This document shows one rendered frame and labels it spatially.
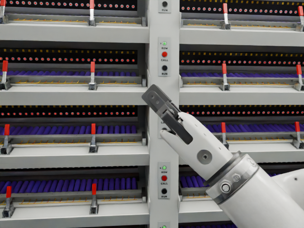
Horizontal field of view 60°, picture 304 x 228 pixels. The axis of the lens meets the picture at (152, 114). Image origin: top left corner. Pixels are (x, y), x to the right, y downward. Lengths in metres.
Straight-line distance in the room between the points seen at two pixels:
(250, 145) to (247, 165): 0.59
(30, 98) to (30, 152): 0.17
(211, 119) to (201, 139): 0.69
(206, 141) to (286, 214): 0.13
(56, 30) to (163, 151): 0.50
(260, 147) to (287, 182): 0.50
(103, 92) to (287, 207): 0.61
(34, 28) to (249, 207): 0.76
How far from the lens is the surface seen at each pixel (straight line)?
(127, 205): 0.94
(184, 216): 0.94
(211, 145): 0.37
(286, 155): 1.02
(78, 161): 0.88
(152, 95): 0.43
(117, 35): 0.87
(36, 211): 0.98
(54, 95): 0.87
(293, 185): 0.50
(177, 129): 0.38
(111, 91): 0.84
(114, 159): 0.86
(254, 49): 1.17
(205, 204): 0.97
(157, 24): 0.87
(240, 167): 0.38
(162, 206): 0.91
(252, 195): 0.38
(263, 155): 0.98
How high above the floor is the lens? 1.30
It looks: 3 degrees down
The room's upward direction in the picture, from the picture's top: straight up
